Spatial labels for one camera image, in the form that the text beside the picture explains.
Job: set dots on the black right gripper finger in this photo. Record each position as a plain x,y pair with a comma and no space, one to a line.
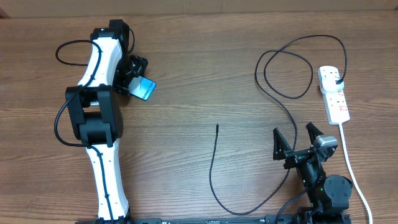
313,132
282,149

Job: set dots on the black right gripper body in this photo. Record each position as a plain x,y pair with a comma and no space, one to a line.
295,158

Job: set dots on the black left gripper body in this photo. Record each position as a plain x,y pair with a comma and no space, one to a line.
129,68

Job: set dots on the blue Galaxy smartphone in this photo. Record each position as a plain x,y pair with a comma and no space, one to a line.
142,87

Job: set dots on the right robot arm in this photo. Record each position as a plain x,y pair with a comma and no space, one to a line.
328,195

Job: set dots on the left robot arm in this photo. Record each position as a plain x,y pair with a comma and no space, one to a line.
95,115

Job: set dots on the white charger adapter plug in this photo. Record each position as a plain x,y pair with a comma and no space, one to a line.
330,85

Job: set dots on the white power strip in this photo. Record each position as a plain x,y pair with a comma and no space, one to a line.
335,103

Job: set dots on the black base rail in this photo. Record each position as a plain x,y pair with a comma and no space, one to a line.
214,221

